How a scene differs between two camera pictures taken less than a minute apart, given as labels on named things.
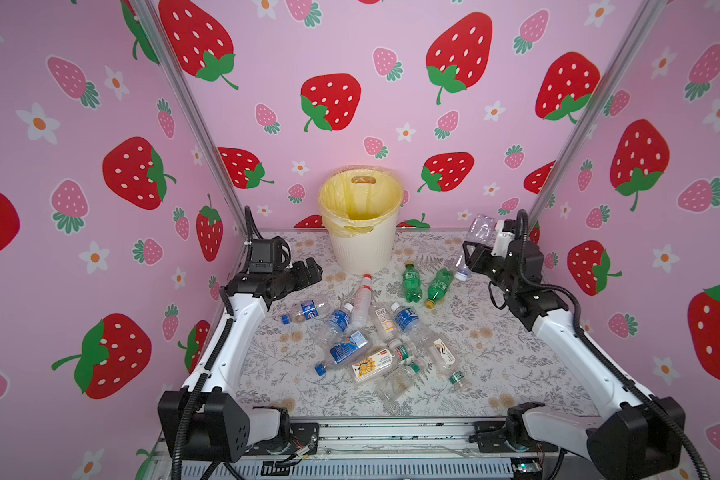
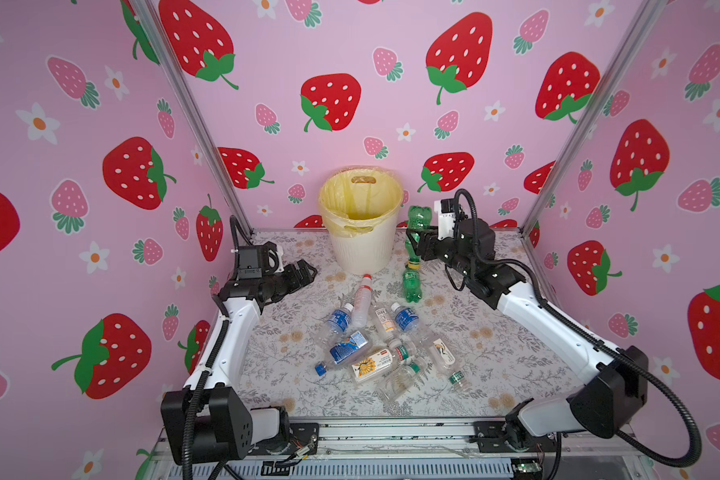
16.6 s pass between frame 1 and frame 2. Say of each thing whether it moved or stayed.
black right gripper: moved
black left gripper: stayed
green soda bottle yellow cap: stayed
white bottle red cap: stayed
